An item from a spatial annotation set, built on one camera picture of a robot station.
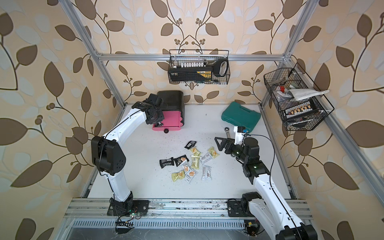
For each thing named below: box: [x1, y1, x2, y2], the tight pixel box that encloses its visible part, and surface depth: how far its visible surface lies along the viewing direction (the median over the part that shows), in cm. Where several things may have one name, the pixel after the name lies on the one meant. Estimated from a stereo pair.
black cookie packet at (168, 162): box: [159, 157, 175, 169], surface depth 91 cm
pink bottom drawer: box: [152, 111, 182, 131], surface depth 93 cm
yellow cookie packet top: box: [190, 147, 202, 156], surface depth 95 cm
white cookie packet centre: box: [183, 163, 190, 172], surface depth 88 cm
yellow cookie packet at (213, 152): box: [207, 146, 220, 159], surface depth 93 cm
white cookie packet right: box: [200, 152, 213, 165], surface depth 93 cm
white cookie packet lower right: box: [201, 165, 212, 181], surface depth 86 cm
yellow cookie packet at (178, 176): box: [171, 170, 185, 183], surface depth 84 cm
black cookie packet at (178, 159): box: [173, 154, 189, 167], surface depth 92 cm
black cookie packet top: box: [184, 140, 197, 150], surface depth 97 cm
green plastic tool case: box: [221, 101, 261, 134], surface depth 110 cm
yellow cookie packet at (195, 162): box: [190, 155, 200, 170], surface depth 90 cm
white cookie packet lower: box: [184, 167, 199, 184], surface depth 86 cm
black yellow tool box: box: [168, 66, 213, 82], surface depth 86 cm
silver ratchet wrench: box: [224, 127, 231, 139], surface depth 106 cm
